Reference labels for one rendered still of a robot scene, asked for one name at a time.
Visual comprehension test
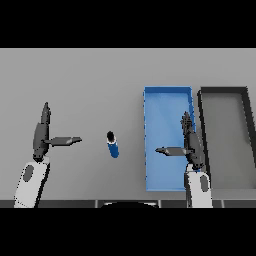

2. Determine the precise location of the blue bin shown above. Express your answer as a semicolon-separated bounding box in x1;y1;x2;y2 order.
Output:
143;86;198;192

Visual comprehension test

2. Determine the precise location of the dark grey bin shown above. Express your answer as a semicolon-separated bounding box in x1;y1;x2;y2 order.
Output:
197;86;256;191

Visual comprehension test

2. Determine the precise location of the blue pipe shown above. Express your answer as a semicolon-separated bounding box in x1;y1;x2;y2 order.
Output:
106;130;120;159

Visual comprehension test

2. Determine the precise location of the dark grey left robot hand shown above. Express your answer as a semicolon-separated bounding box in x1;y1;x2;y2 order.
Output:
32;101;83;163

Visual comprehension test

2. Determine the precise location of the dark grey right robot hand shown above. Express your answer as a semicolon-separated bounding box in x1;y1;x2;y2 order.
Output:
154;111;205;170

